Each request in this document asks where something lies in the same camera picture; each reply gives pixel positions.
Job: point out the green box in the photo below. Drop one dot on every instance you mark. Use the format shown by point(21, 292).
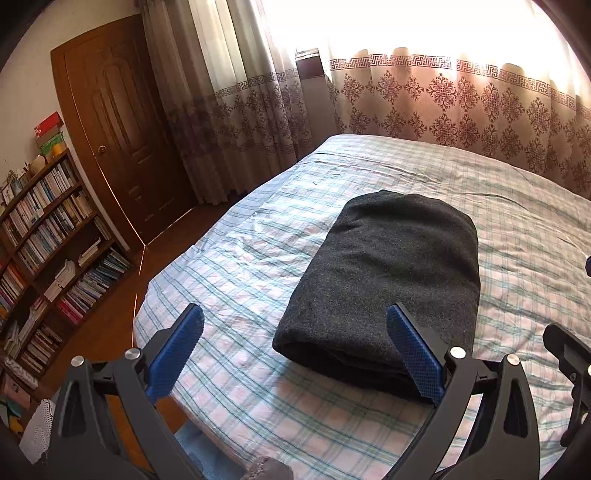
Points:
point(53, 144)

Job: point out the grey floor air conditioner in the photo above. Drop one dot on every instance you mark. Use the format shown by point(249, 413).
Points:
point(316, 101)

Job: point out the patterned beige curtain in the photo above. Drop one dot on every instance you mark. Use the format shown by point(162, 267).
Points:
point(461, 110)
point(240, 115)

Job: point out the red box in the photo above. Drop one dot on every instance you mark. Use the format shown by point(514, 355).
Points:
point(48, 124)

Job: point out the brown wooden door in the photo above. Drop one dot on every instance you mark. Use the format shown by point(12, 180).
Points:
point(120, 129)

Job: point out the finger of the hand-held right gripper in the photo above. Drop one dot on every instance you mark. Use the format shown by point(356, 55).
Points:
point(570, 355)
point(588, 266)

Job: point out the wooden bookshelf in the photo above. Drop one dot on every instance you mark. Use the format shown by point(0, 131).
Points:
point(27, 277)

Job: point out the rows of books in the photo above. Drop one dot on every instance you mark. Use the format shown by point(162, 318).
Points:
point(46, 221)

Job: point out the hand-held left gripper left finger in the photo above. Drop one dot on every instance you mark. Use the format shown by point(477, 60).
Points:
point(175, 355)

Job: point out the bed with plaid sheet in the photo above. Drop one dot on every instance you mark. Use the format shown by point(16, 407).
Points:
point(258, 258)

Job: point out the white mesh basket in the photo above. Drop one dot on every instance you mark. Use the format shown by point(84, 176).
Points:
point(39, 429)

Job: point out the dark grey blanket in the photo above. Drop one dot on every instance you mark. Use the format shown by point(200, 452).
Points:
point(392, 258)

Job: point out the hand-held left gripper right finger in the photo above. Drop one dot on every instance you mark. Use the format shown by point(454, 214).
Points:
point(415, 355)

